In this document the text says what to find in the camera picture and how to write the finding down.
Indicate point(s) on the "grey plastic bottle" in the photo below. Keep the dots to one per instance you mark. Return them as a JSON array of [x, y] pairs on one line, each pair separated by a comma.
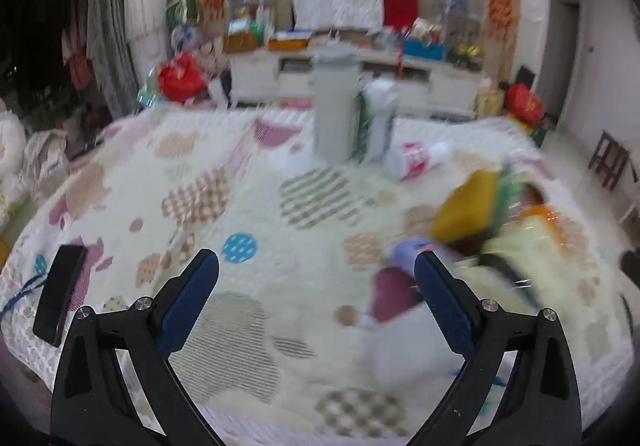
[[334, 116]]

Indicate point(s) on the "wooden stool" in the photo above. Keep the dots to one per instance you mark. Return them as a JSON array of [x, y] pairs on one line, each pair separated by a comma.
[[607, 159]]

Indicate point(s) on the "blue basket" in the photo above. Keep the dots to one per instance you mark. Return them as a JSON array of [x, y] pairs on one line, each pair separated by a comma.
[[422, 49]]

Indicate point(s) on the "grey curtain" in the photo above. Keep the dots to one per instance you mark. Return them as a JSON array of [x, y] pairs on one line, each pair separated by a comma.
[[112, 26]]

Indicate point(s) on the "white pink bottle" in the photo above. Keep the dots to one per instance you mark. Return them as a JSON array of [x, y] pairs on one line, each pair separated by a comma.
[[412, 160]]

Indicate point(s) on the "yellow green sponge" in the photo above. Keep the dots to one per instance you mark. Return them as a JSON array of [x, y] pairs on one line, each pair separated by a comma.
[[465, 206]]

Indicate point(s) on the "green gift bag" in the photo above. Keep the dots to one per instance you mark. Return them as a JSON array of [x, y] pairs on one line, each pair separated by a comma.
[[181, 9]]

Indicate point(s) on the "beige paper bag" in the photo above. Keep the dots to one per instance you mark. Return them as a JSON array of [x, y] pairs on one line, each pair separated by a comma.
[[488, 104]]

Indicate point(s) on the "white TV cabinet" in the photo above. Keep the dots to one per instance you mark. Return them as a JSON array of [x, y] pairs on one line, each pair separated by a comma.
[[350, 71]]

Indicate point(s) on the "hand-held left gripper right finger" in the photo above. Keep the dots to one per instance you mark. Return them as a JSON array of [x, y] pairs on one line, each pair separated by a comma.
[[445, 306]]

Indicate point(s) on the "orange packet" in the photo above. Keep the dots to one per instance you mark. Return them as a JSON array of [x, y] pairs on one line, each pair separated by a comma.
[[545, 218]]

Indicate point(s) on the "orange box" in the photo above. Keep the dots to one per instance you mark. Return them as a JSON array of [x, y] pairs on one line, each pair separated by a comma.
[[287, 44]]

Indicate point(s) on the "red plastic bag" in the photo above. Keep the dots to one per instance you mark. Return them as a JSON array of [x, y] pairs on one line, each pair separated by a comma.
[[180, 76]]

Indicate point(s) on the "black phone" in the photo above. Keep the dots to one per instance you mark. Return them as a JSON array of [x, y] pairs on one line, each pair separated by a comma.
[[60, 296]]

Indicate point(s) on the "green white carton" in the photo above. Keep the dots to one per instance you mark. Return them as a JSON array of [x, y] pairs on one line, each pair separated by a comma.
[[375, 121]]

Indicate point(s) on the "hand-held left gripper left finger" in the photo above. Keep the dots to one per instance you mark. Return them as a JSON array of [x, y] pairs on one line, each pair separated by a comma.
[[190, 301]]

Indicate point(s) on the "white lace cover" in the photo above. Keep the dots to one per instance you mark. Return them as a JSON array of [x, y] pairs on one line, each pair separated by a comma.
[[145, 11]]

